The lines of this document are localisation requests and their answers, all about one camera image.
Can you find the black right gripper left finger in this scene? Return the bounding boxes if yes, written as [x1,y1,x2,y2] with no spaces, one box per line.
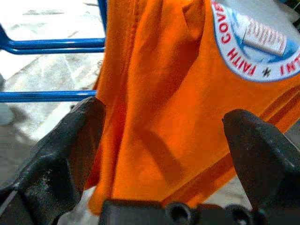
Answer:
[14,97,107,225]

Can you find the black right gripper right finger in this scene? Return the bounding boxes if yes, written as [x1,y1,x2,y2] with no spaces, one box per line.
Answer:
[221,109,300,213]

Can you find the blue plastic hanger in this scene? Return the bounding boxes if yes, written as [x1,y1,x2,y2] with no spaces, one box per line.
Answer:
[0,0,108,103]

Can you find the orange shirt with round badge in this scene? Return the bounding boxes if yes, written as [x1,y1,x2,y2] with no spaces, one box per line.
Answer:
[85,0,300,215]

